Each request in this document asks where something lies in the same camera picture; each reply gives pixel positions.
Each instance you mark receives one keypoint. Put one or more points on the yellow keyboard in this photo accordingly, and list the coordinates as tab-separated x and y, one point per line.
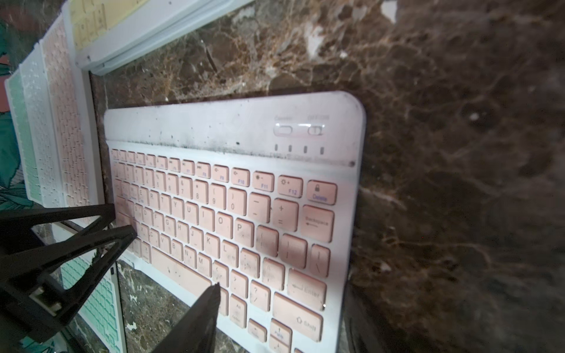
106	35

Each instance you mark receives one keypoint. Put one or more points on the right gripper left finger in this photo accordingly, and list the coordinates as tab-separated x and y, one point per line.
33	303

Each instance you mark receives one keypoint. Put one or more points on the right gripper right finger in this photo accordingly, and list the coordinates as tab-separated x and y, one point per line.
196	331

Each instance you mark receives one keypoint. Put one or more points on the far left green keyboard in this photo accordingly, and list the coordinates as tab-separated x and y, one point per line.
27	172

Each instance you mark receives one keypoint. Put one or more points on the left white keyboard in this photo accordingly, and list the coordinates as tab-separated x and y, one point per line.
41	122

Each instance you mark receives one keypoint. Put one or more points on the near green keyboard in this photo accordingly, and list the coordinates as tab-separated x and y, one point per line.
102	311

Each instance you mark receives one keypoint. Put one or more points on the pink keyboard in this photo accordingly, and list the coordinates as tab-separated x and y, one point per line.
255	195
75	126

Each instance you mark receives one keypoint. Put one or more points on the green keyboard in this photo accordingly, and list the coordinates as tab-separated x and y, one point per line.
102	311
27	172

